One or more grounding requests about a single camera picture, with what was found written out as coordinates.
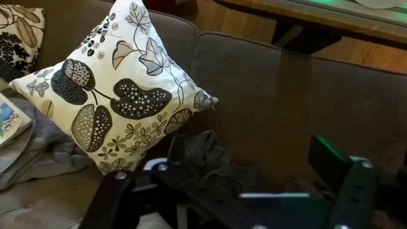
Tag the floral white throw pillow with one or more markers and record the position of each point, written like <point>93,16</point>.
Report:
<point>118,93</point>

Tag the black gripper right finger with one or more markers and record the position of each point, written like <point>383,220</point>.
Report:
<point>352,181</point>

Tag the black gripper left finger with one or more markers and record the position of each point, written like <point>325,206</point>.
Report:
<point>123,197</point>

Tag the dark grey blanket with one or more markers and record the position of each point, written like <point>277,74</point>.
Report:
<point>204,156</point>

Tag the brown leaf pattern pillow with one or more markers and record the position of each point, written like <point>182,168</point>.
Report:
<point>21,30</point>

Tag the colourful book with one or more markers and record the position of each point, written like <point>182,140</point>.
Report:
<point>12,121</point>

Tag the grey brown sofa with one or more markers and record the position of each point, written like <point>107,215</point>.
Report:
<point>271,103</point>

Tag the wooden table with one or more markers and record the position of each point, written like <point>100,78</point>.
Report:
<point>302,25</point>

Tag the light grey folded cloth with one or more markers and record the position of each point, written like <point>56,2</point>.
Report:
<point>39,151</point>

